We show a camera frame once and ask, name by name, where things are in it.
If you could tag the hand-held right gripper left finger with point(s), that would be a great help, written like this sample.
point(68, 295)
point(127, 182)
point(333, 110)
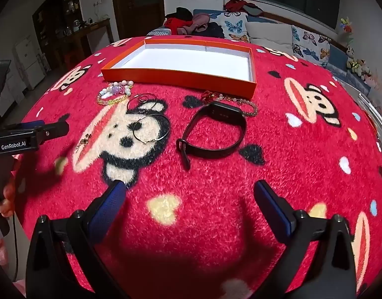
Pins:
point(111, 197)

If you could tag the plush toys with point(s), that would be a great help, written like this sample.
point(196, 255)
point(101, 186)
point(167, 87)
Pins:
point(357, 64)

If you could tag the gold dangling earring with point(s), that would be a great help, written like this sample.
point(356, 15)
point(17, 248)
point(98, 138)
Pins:
point(85, 139)

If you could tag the person's left hand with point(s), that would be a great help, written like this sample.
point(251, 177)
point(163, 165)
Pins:
point(7, 199)

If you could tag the colourful toy flower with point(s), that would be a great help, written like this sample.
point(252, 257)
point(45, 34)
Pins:
point(346, 26)

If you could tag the small silver earring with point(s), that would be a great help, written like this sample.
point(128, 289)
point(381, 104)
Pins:
point(145, 97)

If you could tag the wooden desk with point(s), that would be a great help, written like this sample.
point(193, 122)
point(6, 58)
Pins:
point(85, 34)

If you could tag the black smart band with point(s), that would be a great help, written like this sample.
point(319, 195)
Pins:
point(212, 130)

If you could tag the white appliance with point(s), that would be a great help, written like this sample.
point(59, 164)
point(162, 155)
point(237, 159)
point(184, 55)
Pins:
point(27, 62)

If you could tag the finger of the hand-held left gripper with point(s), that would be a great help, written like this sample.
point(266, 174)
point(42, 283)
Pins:
point(50, 130)

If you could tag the pile of clothes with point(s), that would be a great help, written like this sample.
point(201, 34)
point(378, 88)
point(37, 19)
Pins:
point(191, 23)

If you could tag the orange shallow box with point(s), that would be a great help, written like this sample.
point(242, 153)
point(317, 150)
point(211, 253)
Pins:
point(191, 62)

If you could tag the blue sofa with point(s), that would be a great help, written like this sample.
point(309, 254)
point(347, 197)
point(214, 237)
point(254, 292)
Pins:
point(337, 53)

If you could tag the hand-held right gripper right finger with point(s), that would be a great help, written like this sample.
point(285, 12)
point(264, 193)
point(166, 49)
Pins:
point(267, 199)

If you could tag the large thin hoop bangle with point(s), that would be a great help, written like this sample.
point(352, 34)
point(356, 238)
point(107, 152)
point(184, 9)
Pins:
point(168, 129)

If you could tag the red garment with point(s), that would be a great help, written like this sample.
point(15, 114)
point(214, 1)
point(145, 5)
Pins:
point(240, 5)

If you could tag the medium thin hoop bangle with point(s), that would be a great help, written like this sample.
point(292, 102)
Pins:
point(130, 106)

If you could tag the dark display cabinet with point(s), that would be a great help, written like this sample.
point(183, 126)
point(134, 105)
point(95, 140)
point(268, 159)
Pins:
point(53, 21)

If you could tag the dark wooden door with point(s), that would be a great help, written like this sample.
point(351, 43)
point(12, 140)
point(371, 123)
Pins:
point(138, 3)

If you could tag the red monkey printed blanket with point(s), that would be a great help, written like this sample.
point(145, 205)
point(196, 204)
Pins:
point(209, 193)

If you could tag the beige cushion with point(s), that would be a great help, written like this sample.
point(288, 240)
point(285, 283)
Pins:
point(268, 35)

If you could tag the butterfly print pillow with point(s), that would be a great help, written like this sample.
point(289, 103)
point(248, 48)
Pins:
point(310, 45)
point(234, 26)

